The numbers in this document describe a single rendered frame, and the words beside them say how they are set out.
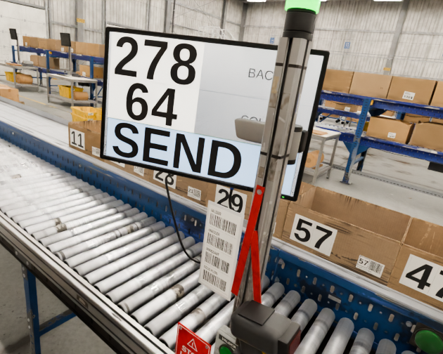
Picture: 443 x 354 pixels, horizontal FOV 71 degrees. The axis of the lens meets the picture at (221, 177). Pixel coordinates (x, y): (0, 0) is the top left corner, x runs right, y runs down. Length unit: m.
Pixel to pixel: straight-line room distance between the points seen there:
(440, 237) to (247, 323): 0.99
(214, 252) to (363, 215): 0.91
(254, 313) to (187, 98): 0.45
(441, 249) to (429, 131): 4.00
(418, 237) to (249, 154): 0.93
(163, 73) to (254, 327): 0.54
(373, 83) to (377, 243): 4.68
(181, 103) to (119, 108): 0.15
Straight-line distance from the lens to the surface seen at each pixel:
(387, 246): 1.17
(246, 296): 0.66
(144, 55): 0.75
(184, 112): 0.70
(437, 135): 5.36
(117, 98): 0.78
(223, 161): 0.68
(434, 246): 1.46
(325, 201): 1.48
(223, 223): 0.62
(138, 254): 1.34
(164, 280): 1.21
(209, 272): 0.69
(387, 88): 5.67
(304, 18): 0.52
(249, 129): 0.65
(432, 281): 1.19
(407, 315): 1.19
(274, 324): 0.61
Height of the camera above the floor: 1.49
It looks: 19 degrees down
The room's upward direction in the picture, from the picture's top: 8 degrees clockwise
